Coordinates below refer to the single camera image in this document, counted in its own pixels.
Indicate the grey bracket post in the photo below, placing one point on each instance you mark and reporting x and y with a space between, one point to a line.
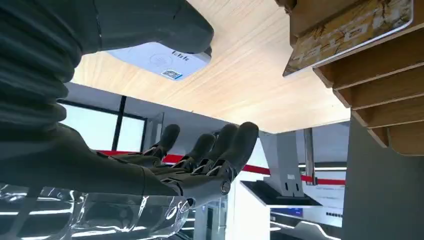
281 159

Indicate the grey desk side panel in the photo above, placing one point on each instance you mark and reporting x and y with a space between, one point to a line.
381 192

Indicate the yellow printed card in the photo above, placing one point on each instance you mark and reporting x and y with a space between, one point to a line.
348 33

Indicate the white card reader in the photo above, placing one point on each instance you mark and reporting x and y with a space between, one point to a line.
149 61

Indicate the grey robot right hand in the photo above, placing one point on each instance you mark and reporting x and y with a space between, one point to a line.
99 172

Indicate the wooden card box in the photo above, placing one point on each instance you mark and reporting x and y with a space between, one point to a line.
391 89

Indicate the black window frame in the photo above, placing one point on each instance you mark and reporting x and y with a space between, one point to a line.
119 122

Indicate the black topped white counter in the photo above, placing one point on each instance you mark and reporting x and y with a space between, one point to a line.
271 198

